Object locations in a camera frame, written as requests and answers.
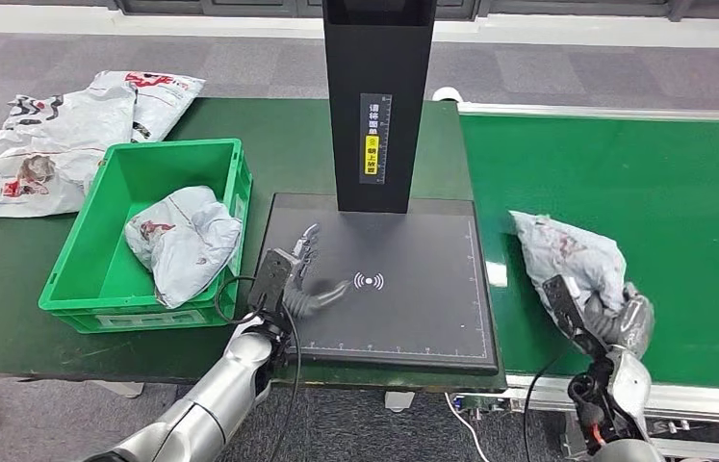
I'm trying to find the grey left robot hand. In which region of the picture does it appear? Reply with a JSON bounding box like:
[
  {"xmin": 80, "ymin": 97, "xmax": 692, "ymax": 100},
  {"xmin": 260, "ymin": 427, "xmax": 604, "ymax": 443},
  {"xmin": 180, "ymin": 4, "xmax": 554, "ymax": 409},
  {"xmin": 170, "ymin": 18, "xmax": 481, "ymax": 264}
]
[{"xmin": 282, "ymin": 222, "xmax": 352, "ymax": 319}]

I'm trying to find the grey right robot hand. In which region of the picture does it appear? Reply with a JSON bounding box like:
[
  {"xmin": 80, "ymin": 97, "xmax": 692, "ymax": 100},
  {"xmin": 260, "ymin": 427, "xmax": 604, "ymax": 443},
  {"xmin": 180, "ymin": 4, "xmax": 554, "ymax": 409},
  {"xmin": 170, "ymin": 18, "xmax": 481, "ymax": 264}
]
[{"xmin": 581, "ymin": 282, "xmax": 656, "ymax": 362}]

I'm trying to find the grey parcel bag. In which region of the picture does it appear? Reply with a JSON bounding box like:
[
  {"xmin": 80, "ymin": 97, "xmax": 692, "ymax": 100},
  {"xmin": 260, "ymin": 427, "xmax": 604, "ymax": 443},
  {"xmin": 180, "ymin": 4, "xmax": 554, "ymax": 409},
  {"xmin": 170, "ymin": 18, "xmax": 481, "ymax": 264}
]
[{"xmin": 509, "ymin": 210, "xmax": 629, "ymax": 321}]

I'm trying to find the grey parcel red stripe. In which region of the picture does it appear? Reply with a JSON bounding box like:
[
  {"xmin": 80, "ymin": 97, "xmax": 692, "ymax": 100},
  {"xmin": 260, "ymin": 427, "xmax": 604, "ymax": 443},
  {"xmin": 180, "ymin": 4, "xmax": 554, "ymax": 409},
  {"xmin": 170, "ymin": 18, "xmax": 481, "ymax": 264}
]
[{"xmin": 124, "ymin": 185, "xmax": 244, "ymax": 311}]

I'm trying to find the green conveyor belt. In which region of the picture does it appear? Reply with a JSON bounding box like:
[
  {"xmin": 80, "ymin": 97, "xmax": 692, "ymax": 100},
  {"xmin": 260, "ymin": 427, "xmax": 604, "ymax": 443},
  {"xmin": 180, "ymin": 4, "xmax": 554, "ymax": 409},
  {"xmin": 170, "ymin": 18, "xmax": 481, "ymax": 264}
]
[{"xmin": 458, "ymin": 113, "xmax": 719, "ymax": 392}]

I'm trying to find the white parcel red logo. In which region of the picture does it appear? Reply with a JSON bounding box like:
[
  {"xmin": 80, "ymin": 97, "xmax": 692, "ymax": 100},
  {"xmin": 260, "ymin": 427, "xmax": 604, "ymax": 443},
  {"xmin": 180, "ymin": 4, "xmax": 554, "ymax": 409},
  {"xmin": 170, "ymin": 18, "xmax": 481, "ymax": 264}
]
[{"xmin": 90, "ymin": 69, "xmax": 206, "ymax": 143}]

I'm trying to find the white parcel black print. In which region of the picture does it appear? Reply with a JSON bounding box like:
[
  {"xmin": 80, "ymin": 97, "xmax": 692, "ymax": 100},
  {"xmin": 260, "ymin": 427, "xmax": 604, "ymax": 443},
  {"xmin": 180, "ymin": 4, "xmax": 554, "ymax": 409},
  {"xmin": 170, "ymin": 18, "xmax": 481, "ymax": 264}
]
[{"xmin": 0, "ymin": 81, "xmax": 139, "ymax": 168}]

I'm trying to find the white parcel red text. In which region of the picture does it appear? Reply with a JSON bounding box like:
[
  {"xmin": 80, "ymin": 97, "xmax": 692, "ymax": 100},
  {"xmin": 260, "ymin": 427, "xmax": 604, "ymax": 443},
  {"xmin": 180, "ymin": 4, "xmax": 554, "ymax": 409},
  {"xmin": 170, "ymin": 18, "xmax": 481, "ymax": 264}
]
[{"xmin": 0, "ymin": 144, "xmax": 109, "ymax": 219}]

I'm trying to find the white table foot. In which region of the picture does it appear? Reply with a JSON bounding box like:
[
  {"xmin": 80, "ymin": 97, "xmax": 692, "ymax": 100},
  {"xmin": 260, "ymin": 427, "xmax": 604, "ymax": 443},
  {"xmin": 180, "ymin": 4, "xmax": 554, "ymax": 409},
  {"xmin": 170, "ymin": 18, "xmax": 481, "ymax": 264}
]
[
  {"xmin": 384, "ymin": 390, "xmax": 417, "ymax": 413},
  {"xmin": 88, "ymin": 380, "xmax": 144, "ymax": 399}
]

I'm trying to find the green circuit board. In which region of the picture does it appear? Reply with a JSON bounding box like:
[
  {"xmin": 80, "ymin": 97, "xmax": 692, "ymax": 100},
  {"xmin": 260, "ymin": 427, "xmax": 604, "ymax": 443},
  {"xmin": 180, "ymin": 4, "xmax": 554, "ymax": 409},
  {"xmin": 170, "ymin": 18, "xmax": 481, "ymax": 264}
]
[{"xmin": 452, "ymin": 394, "xmax": 510, "ymax": 415}]

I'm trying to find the ruler label yellow sticker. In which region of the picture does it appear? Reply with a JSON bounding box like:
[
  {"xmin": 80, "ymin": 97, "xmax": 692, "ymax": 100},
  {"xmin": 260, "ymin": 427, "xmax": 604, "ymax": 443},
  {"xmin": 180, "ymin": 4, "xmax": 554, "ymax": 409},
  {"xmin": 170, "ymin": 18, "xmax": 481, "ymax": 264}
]
[{"xmin": 358, "ymin": 93, "xmax": 393, "ymax": 186}]

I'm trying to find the green plastic crate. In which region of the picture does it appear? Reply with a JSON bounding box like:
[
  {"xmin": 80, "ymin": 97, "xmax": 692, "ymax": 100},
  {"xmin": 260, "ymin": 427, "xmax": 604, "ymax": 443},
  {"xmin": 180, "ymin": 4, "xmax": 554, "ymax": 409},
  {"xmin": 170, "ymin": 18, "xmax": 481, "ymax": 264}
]
[{"xmin": 38, "ymin": 138, "xmax": 254, "ymax": 335}]

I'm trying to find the black scanner column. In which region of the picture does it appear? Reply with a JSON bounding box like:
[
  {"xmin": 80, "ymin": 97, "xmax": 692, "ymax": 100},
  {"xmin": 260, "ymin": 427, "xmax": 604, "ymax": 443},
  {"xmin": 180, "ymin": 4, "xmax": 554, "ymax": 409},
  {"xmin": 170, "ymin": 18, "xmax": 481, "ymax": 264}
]
[{"xmin": 322, "ymin": 0, "xmax": 437, "ymax": 215}]

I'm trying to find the dark green topped table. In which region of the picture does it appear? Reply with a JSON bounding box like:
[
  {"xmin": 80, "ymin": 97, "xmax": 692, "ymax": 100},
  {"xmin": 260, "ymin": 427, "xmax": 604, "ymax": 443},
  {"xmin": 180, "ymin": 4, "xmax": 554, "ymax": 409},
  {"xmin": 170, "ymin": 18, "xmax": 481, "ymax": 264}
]
[{"xmin": 0, "ymin": 97, "xmax": 507, "ymax": 394}]

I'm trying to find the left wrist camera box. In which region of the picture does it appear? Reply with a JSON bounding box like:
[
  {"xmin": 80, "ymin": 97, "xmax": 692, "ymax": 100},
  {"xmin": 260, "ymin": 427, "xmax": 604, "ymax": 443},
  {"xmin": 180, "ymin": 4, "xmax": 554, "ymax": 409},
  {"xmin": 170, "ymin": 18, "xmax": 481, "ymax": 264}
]
[{"xmin": 246, "ymin": 248, "xmax": 301, "ymax": 314}]

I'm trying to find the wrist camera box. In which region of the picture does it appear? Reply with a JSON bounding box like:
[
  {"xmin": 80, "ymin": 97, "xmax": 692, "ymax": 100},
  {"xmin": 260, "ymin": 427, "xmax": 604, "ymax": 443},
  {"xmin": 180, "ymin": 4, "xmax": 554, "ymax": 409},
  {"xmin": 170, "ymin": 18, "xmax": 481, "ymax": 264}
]
[
  {"xmin": 541, "ymin": 273, "xmax": 609, "ymax": 358},
  {"xmin": 246, "ymin": 248, "xmax": 301, "ymax": 314}
]

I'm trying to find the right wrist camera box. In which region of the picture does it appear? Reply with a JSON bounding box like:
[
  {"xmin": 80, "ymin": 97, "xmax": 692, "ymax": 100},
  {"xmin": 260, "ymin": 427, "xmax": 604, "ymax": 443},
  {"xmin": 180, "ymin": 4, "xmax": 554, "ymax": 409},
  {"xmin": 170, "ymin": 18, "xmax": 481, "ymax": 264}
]
[{"xmin": 541, "ymin": 273, "xmax": 609, "ymax": 358}]

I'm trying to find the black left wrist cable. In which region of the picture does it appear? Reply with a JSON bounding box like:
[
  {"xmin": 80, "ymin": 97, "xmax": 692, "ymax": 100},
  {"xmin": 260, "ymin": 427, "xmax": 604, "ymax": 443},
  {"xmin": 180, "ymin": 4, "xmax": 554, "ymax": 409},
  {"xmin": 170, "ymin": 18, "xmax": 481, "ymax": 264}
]
[{"xmin": 213, "ymin": 275, "xmax": 303, "ymax": 462}]

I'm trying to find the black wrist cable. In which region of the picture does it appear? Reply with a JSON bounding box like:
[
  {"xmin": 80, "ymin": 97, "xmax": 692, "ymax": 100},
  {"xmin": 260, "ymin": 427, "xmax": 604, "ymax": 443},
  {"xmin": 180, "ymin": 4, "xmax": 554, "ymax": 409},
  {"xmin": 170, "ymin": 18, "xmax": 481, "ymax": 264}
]
[
  {"xmin": 213, "ymin": 275, "xmax": 303, "ymax": 462},
  {"xmin": 523, "ymin": 346, "xmax": 590, "ymax": 462}
]

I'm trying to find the black scanner base plate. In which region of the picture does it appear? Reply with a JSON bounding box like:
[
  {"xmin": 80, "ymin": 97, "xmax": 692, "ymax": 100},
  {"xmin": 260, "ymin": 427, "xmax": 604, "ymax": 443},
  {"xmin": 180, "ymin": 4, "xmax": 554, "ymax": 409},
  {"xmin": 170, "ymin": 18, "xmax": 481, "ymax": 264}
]
[{"xmin": 268, "ymin": 192, "xmax": 501, "ymax": 375}]

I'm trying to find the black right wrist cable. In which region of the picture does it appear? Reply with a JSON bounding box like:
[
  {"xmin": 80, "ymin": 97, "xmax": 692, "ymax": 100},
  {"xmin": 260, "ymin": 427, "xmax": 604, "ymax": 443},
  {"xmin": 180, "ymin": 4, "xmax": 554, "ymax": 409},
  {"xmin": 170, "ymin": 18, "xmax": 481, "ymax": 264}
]
[{"xmin": 523, "ymin": 346, "xmax": 590, "ymax": 462}]

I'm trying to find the white cable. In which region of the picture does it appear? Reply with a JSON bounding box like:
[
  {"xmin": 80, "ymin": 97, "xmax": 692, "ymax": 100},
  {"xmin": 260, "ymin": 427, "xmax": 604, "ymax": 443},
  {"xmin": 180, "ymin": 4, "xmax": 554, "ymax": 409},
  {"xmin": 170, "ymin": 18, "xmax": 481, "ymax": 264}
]
[{"xmin": 443, "ymin": 392, "xmax": 494, "ymax": 462}]

